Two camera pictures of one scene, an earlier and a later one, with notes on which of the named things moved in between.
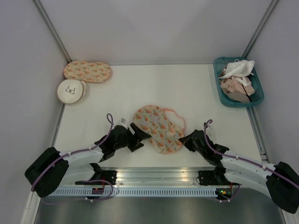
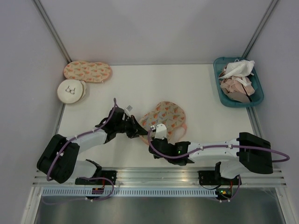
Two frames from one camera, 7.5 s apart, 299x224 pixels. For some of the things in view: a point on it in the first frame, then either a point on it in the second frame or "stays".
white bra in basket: (238, 68) stays
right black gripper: (186, 140) to (164, 140)
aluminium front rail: (155, 176) stays
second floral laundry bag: (96, 72) stays
